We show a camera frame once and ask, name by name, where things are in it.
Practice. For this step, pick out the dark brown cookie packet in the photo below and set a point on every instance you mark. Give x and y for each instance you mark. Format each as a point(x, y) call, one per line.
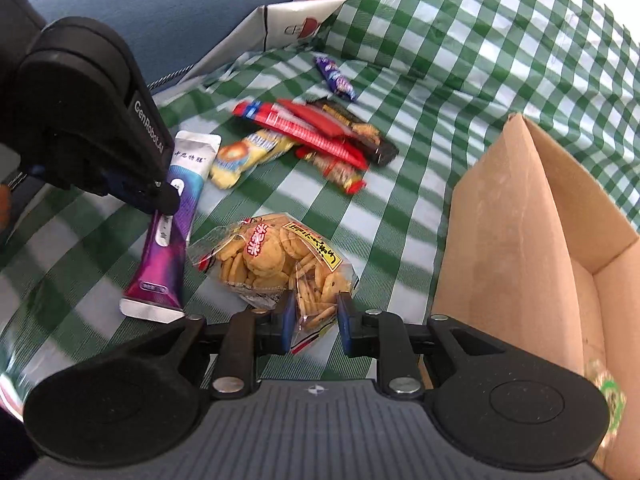
point(375, 142)

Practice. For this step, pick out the green checkered cloth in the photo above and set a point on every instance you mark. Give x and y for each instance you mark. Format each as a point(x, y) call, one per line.
point(425, 35)

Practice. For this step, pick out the black printed object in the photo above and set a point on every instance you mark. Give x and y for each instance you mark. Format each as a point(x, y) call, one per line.
point(15, 5)

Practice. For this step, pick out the white printed paper bag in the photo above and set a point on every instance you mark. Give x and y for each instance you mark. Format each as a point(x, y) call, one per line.
point(295, 20)

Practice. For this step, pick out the long red striped packet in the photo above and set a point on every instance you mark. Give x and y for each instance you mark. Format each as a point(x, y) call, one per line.
point(260, 112)

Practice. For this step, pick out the plain red packet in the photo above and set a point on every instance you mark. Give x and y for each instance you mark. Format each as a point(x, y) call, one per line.
point(312, 115)

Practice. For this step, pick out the red cookie packet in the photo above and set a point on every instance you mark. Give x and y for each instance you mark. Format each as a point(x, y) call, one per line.
point(340, 175)

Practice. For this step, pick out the brown cardboard box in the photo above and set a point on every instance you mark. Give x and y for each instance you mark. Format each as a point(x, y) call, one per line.
point(500, 240)

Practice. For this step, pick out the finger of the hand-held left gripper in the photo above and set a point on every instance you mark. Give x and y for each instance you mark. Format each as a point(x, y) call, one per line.
point(122, 186)
point(164, 200)

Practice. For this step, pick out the purple candy bar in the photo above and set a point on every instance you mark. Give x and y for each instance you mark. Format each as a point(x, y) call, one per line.
point(335, 77)

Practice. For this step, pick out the yellow bread snack packet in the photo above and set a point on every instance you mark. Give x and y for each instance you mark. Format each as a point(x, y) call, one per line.
point(235, 160)

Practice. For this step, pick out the clear bag of round cookies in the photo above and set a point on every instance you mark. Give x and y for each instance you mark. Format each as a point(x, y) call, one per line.
point(265, 260)

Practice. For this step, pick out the purple and white tube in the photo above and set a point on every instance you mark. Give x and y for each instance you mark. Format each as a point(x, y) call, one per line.
point(170, 250)

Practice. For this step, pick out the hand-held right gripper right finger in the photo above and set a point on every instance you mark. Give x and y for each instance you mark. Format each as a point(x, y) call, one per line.
point(344, 325)

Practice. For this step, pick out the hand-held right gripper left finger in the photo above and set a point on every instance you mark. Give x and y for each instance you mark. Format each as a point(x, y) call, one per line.
point(287, 321)

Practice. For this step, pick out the green label packet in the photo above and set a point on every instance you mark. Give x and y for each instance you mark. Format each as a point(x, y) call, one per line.
point(607, 395)

